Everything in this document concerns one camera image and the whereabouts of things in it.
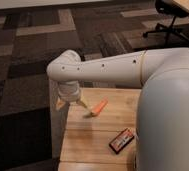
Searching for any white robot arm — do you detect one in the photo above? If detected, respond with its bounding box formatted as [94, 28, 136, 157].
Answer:
[47, 47, 189, 171]

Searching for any red and black snack package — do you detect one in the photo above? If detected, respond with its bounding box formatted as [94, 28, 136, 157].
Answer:
[109, 128, 134, 154]

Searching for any orange pepper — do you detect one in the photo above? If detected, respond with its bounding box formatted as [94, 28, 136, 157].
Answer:
[91, 99, 108, 116]

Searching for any black office chair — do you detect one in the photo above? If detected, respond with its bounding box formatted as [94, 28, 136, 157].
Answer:
[142, 0, 189, 46]

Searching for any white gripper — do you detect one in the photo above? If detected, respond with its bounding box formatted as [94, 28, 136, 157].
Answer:
[55, 81, 89, 111]

